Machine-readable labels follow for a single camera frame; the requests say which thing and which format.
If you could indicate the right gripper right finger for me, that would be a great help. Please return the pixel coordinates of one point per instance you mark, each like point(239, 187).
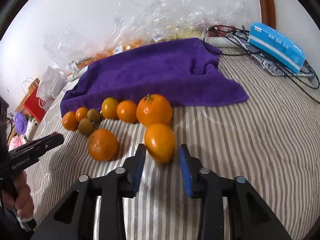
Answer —
point(249, 215)

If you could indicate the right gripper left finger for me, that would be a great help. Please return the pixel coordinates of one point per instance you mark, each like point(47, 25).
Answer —
point(73, 217)

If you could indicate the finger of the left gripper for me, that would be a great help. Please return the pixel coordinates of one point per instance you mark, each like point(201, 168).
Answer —
point(36, 148)

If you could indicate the large orange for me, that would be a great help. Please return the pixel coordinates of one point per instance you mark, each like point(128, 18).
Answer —
point(102, 145)
point(69, 121)

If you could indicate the green kiwi front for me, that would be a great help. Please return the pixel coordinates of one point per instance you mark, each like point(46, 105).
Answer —
point(85, 127)

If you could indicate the green kiwi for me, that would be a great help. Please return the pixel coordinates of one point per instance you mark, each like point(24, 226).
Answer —
point(85, 127)
point(93, 115)

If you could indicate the small oval orange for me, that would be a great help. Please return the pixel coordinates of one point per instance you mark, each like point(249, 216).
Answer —
point(159, 140)

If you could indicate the orange with green stem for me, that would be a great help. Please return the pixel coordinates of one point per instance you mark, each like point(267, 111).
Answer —
point(154, 109)

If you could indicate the person's left hand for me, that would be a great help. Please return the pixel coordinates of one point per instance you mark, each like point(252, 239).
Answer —
point(24, 202)

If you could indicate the red paper shopping bag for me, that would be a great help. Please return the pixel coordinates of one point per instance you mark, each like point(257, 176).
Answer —
point(31, 104)

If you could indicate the white plastic bag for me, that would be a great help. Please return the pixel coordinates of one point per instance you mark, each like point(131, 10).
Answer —
point(51, 84)

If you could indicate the black white patterned pouch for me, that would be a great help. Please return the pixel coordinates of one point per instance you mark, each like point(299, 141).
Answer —
point(267, 62)

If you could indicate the purple towel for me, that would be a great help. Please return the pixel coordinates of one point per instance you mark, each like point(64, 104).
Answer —
point(186, 72)

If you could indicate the blue tissue box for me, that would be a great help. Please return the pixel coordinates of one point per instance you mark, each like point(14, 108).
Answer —
point(277, 45)

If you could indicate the clear plastic fruit bags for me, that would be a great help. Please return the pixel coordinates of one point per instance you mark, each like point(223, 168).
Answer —
point(136, 26)

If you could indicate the brown wooden frame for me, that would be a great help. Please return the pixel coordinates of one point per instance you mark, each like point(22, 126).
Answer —
point(268, 14)

